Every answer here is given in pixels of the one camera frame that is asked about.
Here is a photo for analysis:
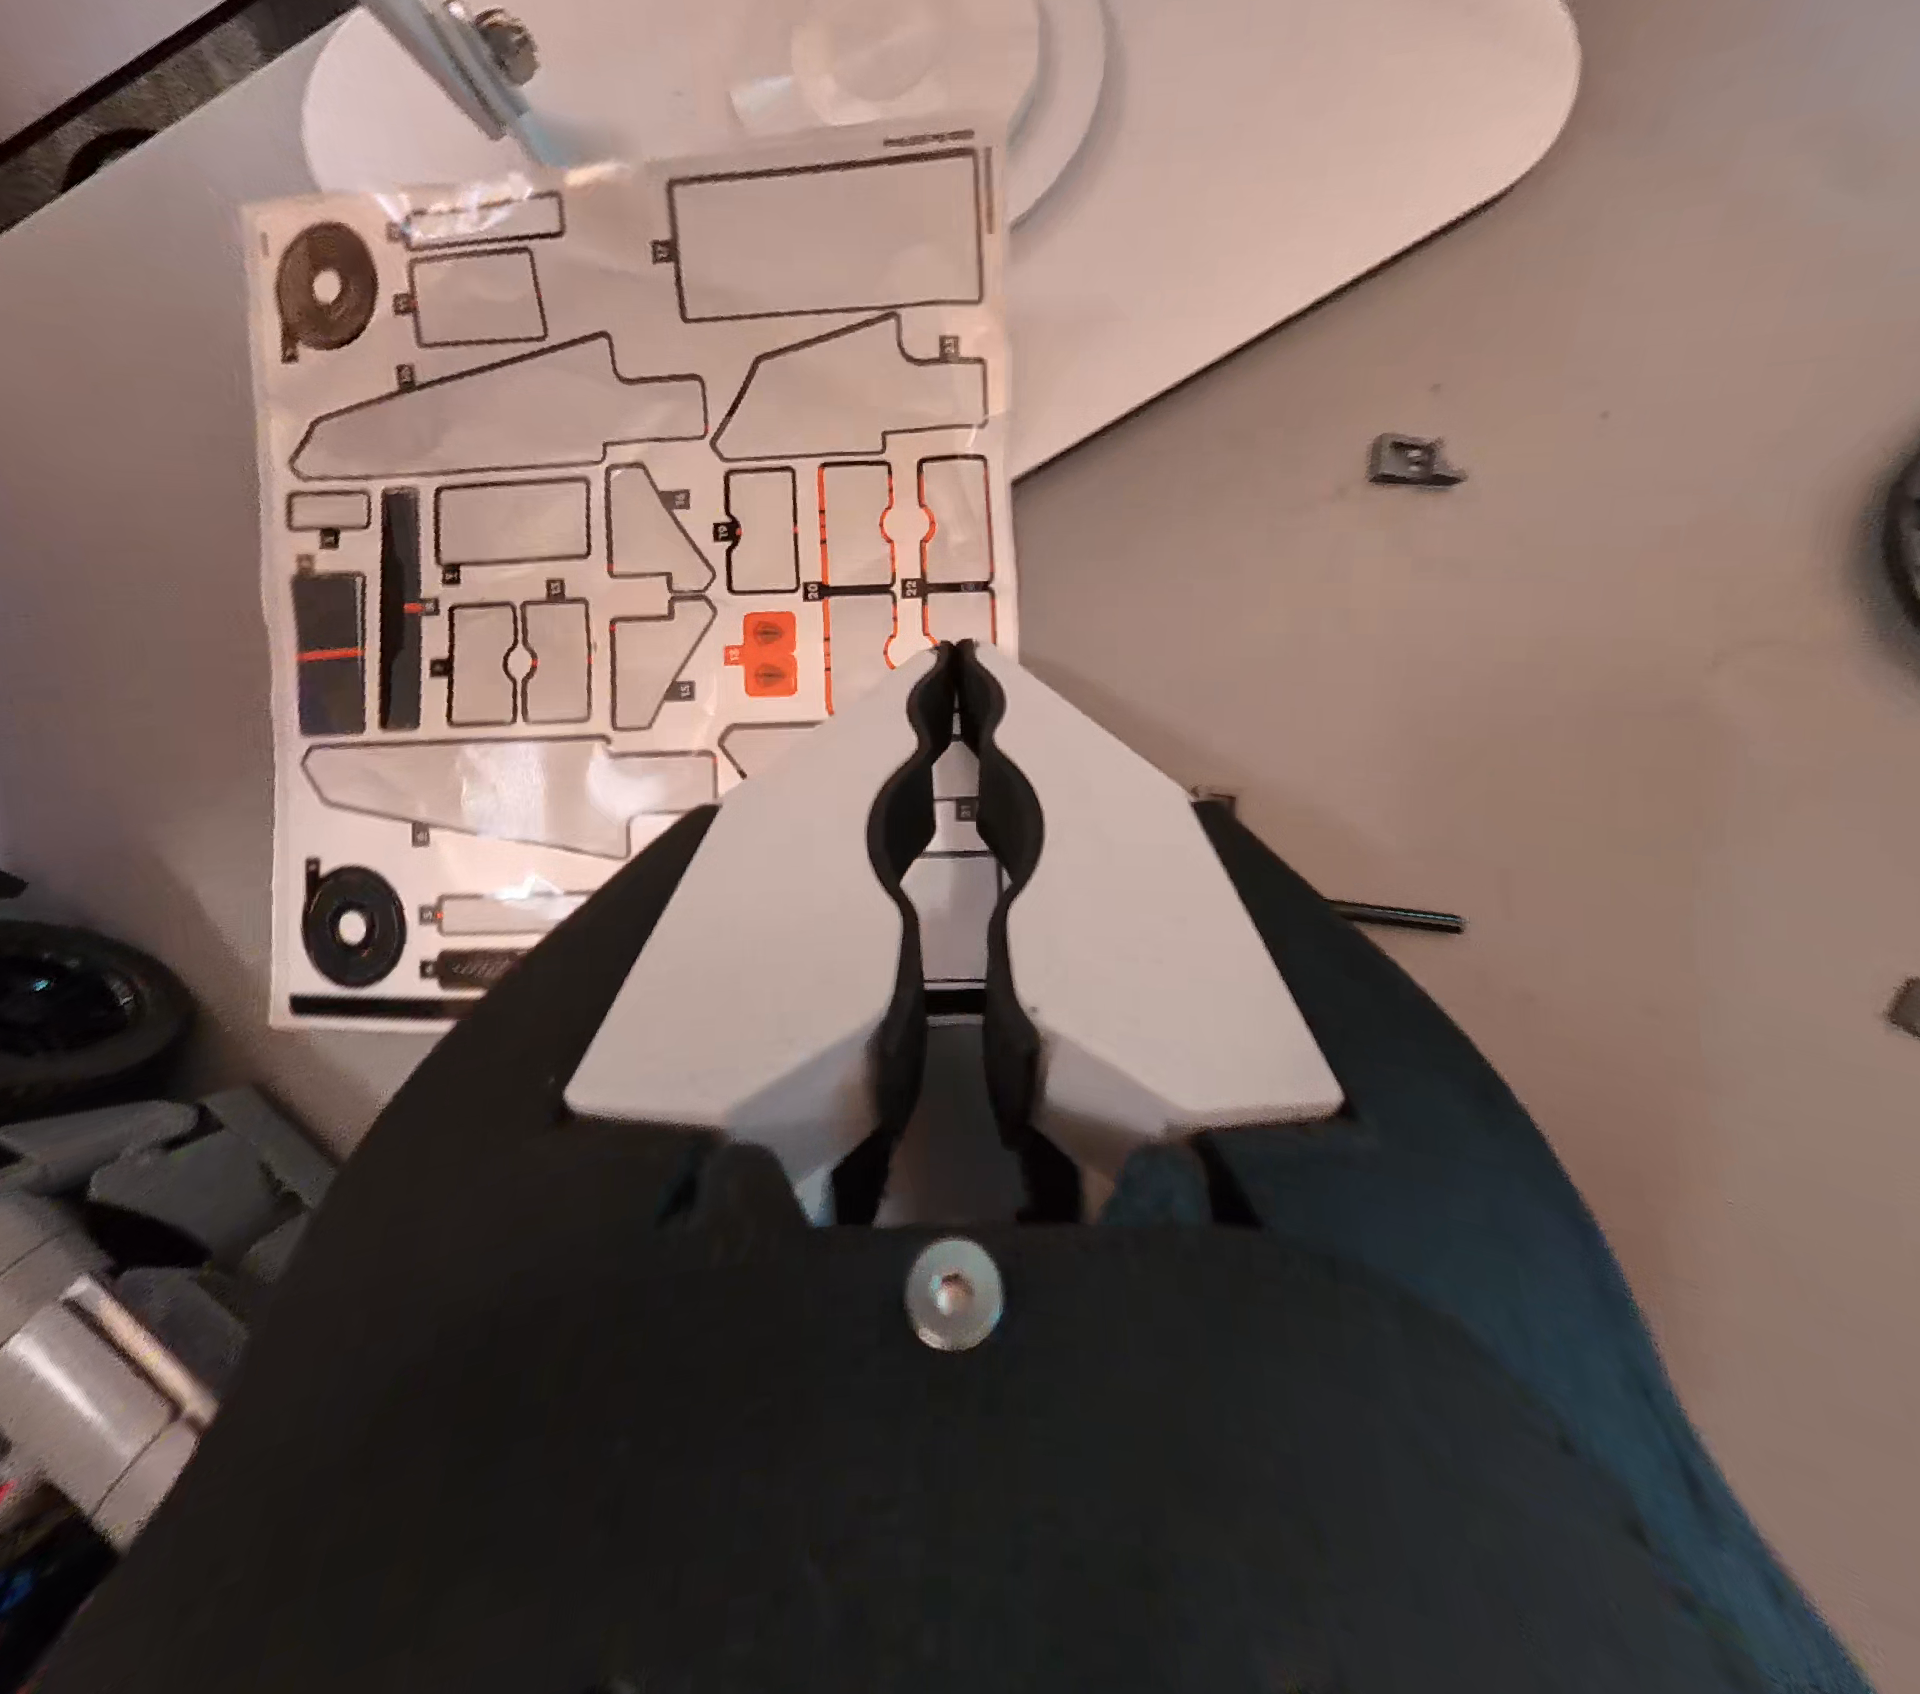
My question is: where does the lego sticker sheet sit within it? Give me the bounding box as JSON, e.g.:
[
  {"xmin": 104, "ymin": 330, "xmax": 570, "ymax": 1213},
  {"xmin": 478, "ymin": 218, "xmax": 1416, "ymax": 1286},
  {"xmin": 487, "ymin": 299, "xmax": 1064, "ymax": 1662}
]
[{"xmin": 239, "ymin": 126, "xmax": 1022, "ymax": 1035}]

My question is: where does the grey lego car model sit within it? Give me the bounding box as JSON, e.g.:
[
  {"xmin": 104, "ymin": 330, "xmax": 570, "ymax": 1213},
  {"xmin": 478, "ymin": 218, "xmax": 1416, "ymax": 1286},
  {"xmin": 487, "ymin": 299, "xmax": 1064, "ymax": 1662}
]
[{"xmin": 0, "ymin": 868, "xmax": 339, "ymax": 1694}]

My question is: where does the white book stand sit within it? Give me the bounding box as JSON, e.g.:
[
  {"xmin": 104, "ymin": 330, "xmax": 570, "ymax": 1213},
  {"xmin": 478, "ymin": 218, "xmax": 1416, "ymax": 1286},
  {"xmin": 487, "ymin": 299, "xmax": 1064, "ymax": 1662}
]
[{"xmin": 150, "ymin": 0, "xmax": 1583, "ymax": 476}]

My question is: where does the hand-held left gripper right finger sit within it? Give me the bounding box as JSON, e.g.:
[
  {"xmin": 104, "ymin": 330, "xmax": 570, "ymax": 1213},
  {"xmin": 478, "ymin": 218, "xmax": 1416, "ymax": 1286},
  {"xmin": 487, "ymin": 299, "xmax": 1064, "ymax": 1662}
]
[{"xmin": 956, "ymin": 639, "xmax": 1347, "ymax": 1228}]

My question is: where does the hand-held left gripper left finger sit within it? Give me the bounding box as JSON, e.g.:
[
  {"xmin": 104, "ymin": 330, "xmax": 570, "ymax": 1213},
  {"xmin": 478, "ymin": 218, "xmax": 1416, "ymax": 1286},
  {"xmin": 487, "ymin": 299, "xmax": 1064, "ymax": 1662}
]
[{"xmin": 561, "ymin": 643, "xmax": 961, "ymax": 1228}]

